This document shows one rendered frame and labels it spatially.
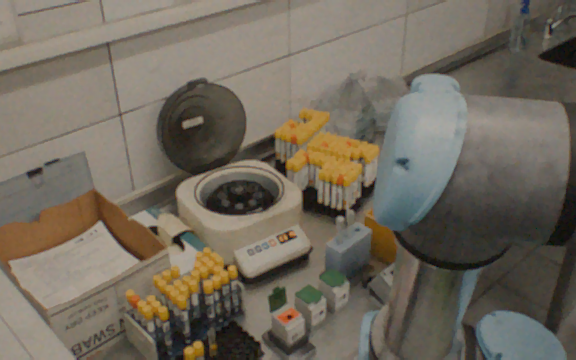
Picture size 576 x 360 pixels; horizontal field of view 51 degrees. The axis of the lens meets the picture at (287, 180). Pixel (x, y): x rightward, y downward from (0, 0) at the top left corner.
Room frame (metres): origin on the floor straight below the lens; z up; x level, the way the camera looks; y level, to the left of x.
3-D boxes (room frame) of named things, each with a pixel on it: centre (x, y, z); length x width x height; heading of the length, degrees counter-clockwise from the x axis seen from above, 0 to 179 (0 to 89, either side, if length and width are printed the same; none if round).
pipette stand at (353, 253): (0.98, -0.12, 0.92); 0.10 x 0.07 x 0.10; 136
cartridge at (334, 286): (0.89, -0.09, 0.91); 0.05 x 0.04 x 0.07; 43
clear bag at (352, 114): (1.58, -0.16, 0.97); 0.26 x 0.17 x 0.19; 151
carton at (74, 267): (0.91, 0.40, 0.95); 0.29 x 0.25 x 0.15; 43
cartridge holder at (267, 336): (0.78, 0.00, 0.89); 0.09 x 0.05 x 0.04; 41
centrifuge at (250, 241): (1.11, 0.10, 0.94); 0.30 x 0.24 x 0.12; 34
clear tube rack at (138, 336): (0.84, 0.19, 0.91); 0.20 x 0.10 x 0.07; 133
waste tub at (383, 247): (1.06, -0.26, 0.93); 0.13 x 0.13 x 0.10; 45
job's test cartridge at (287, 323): (0.78, 0.00, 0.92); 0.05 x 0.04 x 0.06; 41
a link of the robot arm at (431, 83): (0.87, -0.23, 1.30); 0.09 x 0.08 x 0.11; 169
